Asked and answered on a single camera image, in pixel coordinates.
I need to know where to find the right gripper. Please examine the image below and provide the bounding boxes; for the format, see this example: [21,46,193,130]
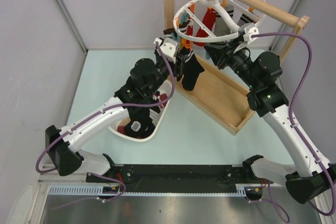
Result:
[204,36,260,90]

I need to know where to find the white round clip hanger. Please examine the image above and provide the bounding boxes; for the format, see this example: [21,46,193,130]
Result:
[173,0,266,48]

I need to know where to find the mustard brown striped sock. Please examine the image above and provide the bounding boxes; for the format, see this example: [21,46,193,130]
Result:
[162,28,175,38]

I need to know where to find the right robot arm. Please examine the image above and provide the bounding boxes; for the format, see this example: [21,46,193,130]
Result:
[204,40,335,204]

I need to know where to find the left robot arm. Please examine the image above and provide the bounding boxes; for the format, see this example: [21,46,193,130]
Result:
[45,51,193,182]

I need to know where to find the orange clip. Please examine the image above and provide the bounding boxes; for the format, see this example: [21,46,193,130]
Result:
[181,38,192,50]

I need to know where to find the teal clip behind sock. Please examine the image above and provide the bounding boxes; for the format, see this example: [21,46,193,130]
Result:
[171,32,180,42]

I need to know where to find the wooden hanger stand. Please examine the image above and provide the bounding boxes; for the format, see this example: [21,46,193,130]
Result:
[163,0,310,135]

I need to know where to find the pile of dark socks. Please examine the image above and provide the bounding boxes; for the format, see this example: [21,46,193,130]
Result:
[116,102,167,140]

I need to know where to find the white laundry basket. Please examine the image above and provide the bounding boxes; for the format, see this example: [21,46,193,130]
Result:
[109,80,172,142]

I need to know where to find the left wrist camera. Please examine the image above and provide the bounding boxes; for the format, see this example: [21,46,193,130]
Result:
[153,37,179,63]

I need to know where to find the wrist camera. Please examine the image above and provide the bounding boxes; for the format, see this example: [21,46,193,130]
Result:
[235,23,259,51]
[153,37,179,63]

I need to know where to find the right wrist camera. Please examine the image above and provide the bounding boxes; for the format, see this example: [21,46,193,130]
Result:
[235,23,259,51]

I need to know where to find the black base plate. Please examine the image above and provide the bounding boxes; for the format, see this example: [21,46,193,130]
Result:
[86,164,268,196]

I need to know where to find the white cable duct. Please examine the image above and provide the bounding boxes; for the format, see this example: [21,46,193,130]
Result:
[48,185,246,197]

